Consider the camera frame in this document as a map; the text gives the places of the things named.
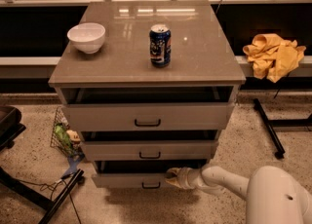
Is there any wire mesh basket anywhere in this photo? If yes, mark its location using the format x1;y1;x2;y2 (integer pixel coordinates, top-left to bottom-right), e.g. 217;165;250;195
50;107;82;157

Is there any black floor cable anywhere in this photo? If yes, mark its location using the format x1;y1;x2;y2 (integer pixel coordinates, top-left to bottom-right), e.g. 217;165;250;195
18;177;83;224

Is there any green bottle in basket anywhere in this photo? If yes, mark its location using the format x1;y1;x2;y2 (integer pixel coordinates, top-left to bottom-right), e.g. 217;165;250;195
54;124;71;148

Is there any blue tape strip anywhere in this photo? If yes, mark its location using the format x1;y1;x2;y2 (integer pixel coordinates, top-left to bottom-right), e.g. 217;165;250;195
61;154;85;179

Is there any grey drawer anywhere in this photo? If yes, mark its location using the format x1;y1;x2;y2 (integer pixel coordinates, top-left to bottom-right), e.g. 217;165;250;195
92;159;207;189
60;86;234;131
82;131;218;161

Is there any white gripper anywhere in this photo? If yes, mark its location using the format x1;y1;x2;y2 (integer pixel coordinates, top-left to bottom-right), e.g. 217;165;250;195
165;168;203;189

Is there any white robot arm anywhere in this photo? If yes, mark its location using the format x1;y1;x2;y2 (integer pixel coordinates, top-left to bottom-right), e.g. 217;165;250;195
166;165;312;224

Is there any black stand leg left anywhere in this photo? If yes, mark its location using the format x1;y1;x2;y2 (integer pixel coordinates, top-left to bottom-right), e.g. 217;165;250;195
0;164;86;224

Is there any white ceramic bowl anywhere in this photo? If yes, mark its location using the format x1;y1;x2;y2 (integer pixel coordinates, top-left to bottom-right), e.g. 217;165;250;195
67;22;105;54

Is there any black stand leg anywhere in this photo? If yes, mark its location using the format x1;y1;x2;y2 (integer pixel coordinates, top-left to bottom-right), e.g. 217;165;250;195
0;164;86;224
253;98;312;160

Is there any black stand leg right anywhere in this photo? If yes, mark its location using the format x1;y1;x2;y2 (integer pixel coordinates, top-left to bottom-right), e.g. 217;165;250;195
253;98;312;160

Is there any yellow crumpled cloth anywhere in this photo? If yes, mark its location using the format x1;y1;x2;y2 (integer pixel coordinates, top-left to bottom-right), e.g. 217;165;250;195
243;33;306;83

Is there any blue soda can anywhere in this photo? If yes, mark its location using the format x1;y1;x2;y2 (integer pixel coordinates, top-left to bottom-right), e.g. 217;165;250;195
149;23;171;67

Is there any grey drawer cabinet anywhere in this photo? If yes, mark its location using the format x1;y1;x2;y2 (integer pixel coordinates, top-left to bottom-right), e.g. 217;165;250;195
48;0;247;190

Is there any black office chair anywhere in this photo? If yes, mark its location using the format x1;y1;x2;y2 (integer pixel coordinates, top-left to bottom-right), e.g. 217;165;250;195
0;106;25;151

